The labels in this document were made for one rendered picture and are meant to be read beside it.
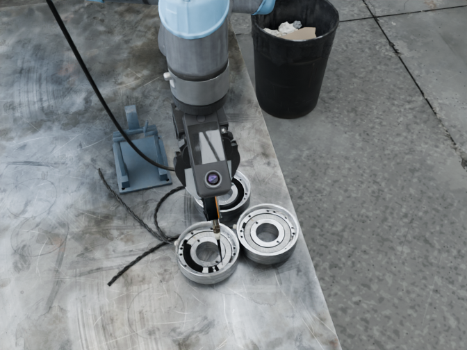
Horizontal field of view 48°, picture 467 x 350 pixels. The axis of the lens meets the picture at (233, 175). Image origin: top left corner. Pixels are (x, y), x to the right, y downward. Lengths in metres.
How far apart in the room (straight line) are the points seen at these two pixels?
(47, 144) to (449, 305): 1.34
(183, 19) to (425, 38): 2.33
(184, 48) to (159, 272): 0.43
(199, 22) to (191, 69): 0.06
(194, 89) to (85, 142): 0.51
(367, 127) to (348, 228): 0.53
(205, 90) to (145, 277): 0.38
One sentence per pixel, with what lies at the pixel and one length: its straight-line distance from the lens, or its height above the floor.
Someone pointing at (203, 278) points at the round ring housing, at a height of 0.83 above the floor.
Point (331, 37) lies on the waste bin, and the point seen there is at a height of 0.40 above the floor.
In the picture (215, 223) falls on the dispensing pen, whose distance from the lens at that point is 0.83.
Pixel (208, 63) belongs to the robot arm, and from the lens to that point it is 0.62.
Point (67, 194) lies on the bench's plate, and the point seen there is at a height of 0.80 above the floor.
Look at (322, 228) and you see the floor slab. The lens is 1.93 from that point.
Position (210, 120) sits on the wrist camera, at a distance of 0.69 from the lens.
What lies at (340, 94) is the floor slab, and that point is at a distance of 2.42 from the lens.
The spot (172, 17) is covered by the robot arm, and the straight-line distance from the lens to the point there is 0.59.
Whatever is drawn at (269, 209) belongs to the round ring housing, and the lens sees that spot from 0.93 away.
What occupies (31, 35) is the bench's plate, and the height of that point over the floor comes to 0.80.
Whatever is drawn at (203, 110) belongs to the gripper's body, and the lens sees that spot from 0.66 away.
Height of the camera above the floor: 1.59
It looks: 51 degrees down
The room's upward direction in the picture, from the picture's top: straight up
